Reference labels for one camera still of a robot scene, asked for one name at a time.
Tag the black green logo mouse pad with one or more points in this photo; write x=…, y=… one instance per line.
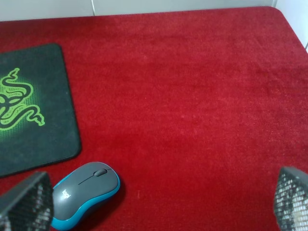
x=38, y=124

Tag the red felt table cloth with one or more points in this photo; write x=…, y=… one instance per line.
x=196, y=111

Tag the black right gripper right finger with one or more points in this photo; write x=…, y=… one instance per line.
x=291, y=200

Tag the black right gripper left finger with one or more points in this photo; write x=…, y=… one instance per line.
x=28, y=206

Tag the grey and blue wireless mouse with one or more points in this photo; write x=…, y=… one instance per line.
x=76, y=194

